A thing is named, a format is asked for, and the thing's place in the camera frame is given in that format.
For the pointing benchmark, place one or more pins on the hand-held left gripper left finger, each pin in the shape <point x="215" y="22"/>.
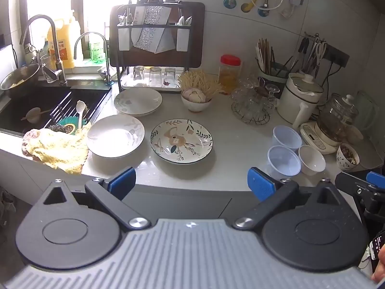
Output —
<point x="121" y="182"/>

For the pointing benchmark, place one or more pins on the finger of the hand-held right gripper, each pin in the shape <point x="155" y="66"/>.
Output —
<point x="346" y="180"/>
<point x="376" y="177"/>

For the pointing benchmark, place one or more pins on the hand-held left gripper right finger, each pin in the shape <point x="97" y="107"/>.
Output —
<point x="260" y="185"/>

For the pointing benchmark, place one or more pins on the clear plastic bowl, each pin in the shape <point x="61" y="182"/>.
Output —
<point x="284" y="162"/>
<point x="287" y="137"/>

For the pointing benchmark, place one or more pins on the white plate grey leaf print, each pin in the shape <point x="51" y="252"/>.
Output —
<point x="137" y="101"/>
<point x="114" y="137"/>

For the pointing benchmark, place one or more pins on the plate with brown flower print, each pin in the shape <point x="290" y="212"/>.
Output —
<point x="180" y="141"/>

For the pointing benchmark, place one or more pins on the person's right hand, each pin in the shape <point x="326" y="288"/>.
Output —
<point x="380" y="265"/>

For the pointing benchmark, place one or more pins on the flower print bowl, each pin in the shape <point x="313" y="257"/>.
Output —
<point x="346" y="158"/>

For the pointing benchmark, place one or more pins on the white ceramic bowl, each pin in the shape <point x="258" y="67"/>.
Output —
<point x="312" y="161"/>

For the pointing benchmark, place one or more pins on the white cooker base with panel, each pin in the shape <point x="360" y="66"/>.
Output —
<point x="334" y="117"/>

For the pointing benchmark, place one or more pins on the yellow dish cloth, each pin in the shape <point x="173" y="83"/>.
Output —
<point x="57" y="149"/>

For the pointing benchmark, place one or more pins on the teal dish brush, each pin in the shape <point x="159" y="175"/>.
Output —
<point x="70" y="123"/>

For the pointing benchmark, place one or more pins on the steel wool scourer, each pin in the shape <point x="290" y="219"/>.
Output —
<point x="58" y="127"/>

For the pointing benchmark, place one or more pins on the white spoon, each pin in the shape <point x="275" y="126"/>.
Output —
<point x="80" y="108"/>

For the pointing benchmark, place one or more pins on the white electric pot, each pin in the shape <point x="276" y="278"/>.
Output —
<point x="296" y="102"/>

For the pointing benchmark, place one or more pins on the set of glass cups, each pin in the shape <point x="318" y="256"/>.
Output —
<point x="252" y="93"/>

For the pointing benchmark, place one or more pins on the black roll-up drain rack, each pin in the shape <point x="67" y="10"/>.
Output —
<point x="72" y="102"/>

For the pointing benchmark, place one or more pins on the white drain tray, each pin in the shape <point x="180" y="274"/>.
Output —
<point x="129" y="85"/>

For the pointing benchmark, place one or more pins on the small white bowl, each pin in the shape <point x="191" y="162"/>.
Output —
<point x="195" y="106"/>

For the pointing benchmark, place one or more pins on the green and white chopstick holder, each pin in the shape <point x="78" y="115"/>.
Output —
<point x="270" y="78"/>

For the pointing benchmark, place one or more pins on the drinking glass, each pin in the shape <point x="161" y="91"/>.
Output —
<point x="155" y="76"/>
<point x="139" y="72"/>
<point x="170" y="75"/>

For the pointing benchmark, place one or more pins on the garlic bulb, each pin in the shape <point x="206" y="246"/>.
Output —
<point x="194" y="94"/>

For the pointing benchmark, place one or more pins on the wooden sink utensil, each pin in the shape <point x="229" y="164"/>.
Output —
<point x="31" y="115"/>

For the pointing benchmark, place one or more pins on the red-lidded plastic jar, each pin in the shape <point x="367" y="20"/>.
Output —
<point x="230" y="72"/>

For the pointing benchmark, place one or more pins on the bundle of dried noodles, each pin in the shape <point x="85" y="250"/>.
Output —
<point x="200" y="81"/>

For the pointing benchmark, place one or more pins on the black kitchen sink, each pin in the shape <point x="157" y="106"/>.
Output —
<point x="30" y="102"/>

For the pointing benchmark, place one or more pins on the small chrome faucet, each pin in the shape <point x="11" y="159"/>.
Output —
<point x="106" y="54"/>

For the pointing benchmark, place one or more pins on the hanging kitchen utensils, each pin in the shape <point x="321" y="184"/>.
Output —
<point x="334" y="51"/>

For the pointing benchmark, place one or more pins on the bundle of chopsticks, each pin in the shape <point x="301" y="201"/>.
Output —
<point x="264" y="51"/>

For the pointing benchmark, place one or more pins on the green bottle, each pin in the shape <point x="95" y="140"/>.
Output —
<point x="96" y="49"/>

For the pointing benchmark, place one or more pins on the white cutlery holder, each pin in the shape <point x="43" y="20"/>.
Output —
<point x="183" y="37"/>
<point x="123" y="37"/>

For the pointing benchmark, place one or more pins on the wide steel kitchen knife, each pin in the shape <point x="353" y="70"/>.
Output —
<point x="167" y="43"/>

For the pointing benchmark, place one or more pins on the yellow detergent bottle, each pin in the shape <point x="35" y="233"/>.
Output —
<point x="64" y="48"/>

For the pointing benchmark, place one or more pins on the hammered steel cleaver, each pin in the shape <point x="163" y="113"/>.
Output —
<point x="150" y="39"/>

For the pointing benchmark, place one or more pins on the tall grey kitchen faucet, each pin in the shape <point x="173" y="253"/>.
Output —
<point x="57" y="51"/>

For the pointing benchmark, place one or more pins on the stainless steel bowl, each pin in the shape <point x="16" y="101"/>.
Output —
<point x="18" y="76"/>

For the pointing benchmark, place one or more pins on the black dish rack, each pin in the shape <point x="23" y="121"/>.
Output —
<point x="144" y="27"/>

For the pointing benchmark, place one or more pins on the brown wooden cutting board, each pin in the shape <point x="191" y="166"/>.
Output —
<point x="195" y="36"/>

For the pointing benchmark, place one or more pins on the blue wall flange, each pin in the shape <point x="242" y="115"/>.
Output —
<point x="230" y="2"/>
<point x="264" y="11"/>

